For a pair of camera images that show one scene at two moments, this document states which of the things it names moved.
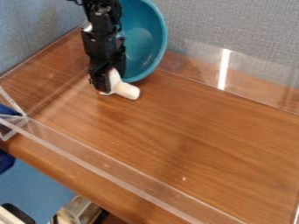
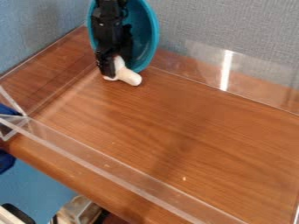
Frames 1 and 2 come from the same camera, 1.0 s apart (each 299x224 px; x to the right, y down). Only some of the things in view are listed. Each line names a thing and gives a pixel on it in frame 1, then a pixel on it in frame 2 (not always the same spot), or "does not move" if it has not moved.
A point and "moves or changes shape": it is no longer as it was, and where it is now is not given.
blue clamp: [7, 158] does not move
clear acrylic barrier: [203, 147] does not move
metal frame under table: [82, 211] does not move
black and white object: [13, 215] does not move
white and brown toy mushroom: [122, 88] → [123, 73]
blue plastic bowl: [144, 36] moves or changes shape
